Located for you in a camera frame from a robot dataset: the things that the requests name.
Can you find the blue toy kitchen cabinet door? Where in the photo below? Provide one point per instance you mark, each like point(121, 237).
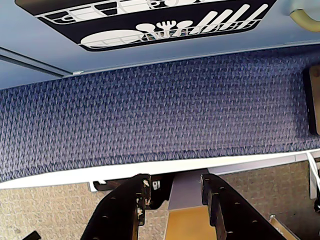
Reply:
point(195, 51)

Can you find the black clamp with white label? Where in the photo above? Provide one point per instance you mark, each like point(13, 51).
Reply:
point(160, 197)

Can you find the gray post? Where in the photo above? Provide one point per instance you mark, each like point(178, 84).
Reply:
point(185, 195)

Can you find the yellow wooden board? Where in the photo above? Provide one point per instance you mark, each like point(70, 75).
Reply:
point(185, 225)

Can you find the black framed wooden panel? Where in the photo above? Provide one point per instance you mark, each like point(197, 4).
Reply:
point(315, 100)

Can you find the white bracket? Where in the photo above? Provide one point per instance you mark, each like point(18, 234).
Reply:
point(92, 186)

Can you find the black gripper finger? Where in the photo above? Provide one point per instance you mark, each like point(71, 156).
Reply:
point(117, 215)
point(237, 220)

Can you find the light wooden frame piece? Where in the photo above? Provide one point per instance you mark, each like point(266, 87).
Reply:
point(280, 225)

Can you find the small black flat object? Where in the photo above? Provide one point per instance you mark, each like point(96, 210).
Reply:
point(32, 236)

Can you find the black white dishwasher decal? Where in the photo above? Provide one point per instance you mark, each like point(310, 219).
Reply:
point(115, 22)

